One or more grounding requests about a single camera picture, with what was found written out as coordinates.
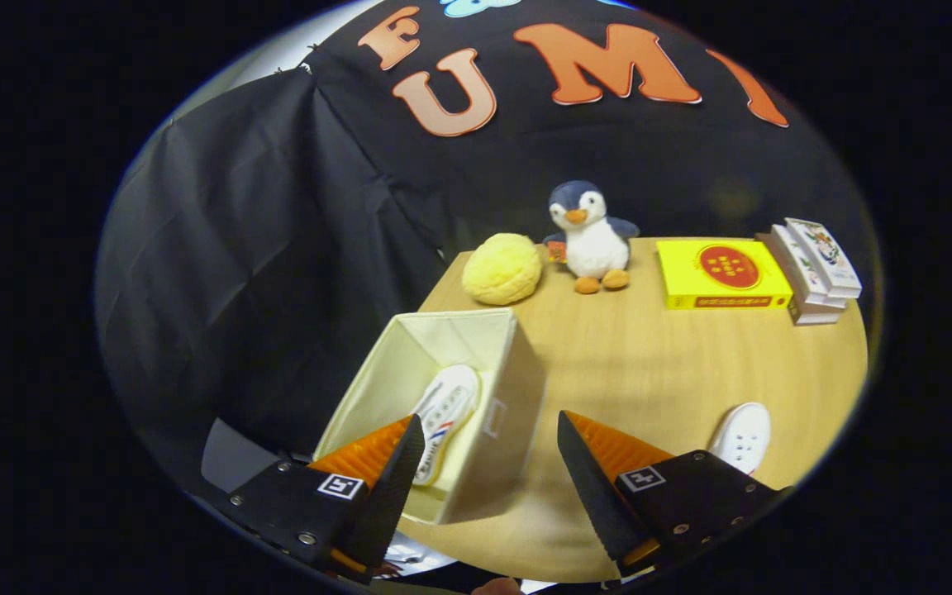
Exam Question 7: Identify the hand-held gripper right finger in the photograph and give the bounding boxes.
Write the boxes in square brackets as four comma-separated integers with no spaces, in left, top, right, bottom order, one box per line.
[557,409,795,579]

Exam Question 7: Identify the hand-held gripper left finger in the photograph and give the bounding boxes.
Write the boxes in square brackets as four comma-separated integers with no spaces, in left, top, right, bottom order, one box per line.
[216,413,427,583]

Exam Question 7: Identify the white canvas shoe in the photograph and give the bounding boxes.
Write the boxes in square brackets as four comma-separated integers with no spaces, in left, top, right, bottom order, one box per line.
[707,402,772,476]
[410,364,483,487]

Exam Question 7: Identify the beige fabric storage box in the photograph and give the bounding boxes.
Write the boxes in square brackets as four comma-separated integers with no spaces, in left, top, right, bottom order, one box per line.
[313,307,547,526]

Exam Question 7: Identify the person's grey trousers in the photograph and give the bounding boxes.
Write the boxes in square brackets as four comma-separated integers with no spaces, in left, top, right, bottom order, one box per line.
[202,417,312,495]

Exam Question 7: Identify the yellow bun plush toy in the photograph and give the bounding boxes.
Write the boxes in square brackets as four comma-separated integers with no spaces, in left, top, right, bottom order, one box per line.
[461,232,543,307]

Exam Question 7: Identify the penguin plush toy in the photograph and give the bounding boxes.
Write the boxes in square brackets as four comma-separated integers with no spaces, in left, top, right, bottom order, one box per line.
[542,180,640,296]

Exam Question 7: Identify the yellow book with red circle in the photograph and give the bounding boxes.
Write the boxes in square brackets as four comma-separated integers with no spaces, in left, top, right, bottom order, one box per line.
[655,240,793,312]

